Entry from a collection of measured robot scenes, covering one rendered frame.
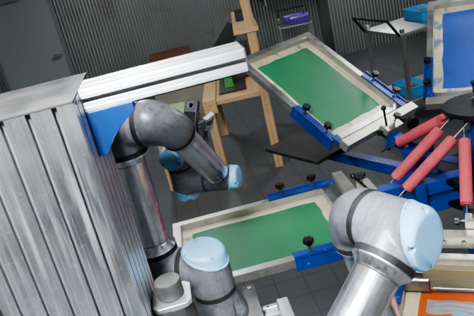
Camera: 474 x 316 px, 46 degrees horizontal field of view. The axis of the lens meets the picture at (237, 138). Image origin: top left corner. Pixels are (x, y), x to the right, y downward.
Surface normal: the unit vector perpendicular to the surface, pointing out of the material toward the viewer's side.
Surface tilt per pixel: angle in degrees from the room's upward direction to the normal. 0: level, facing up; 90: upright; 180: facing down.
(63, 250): 90
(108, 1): 90
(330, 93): 32
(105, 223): 90
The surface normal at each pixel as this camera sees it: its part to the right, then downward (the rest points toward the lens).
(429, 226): 0.66, 0.04
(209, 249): -0.09, -0.92
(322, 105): 0.13, -0.70
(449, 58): -0.38, -0.57
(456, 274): -0.36, 0.40
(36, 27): 0.15, 0.31
